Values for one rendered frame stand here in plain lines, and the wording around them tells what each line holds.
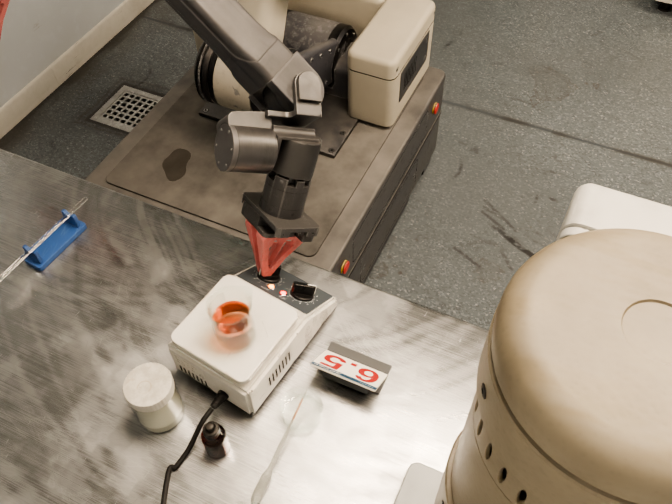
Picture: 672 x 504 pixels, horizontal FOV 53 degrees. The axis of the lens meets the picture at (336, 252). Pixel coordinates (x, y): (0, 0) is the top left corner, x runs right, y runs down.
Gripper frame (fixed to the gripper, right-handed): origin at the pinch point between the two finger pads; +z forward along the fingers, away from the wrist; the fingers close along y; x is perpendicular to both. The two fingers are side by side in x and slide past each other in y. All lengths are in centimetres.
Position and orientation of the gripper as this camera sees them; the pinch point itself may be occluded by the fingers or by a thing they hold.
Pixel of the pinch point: (265, 268)
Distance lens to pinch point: 92.9
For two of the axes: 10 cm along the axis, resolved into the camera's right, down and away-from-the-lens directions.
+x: 8.0, -0.5, 5.9
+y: 5.3, 5.1, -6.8
